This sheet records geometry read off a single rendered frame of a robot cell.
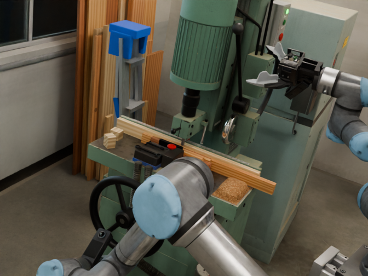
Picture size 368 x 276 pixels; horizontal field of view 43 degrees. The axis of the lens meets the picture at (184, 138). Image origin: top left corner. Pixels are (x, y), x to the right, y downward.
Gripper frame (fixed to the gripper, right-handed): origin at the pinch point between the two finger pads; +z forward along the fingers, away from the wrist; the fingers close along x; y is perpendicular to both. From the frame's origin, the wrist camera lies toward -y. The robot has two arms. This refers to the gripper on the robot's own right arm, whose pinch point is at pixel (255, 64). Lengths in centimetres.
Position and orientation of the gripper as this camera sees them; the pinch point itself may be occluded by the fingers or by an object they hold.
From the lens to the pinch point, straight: 147.4
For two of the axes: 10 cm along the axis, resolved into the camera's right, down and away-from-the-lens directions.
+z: -8.7, -3.3, 3.5
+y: -1.3, -5.4, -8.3
